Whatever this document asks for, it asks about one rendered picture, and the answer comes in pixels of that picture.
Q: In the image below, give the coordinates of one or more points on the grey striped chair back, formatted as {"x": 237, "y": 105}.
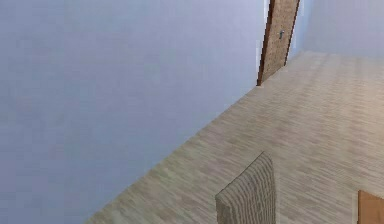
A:
{"x": 250, "y": 193}

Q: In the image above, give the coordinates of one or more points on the brown wooden room door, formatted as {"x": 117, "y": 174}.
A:
{"x": 278, "y": 40}

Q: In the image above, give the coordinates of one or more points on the orange-brown wooden furniture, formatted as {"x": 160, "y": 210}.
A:
{"x": 370, "y": 210}

